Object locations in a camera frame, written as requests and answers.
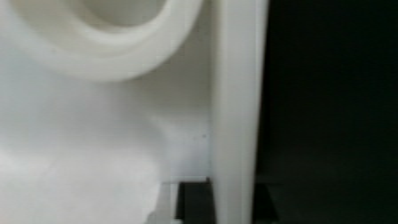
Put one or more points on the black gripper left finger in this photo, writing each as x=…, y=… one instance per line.
x=185, y=203

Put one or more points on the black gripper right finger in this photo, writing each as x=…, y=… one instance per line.
x=263, y=209

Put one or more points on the white square table top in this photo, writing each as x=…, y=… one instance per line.
x=130, y=90

